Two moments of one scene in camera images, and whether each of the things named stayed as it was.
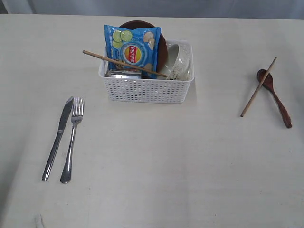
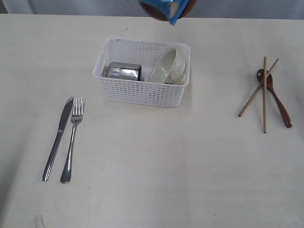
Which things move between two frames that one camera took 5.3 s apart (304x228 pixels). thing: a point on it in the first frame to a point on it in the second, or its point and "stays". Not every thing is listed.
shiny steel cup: (124, 74) stays
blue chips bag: (137, 46) to (164, 5)
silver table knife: (64, 120) stays
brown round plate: (163, 53) to (157, 14)
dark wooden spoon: (268, 82) stays
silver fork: (77, 111) stays
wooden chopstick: (95, 55) to (264, 91)
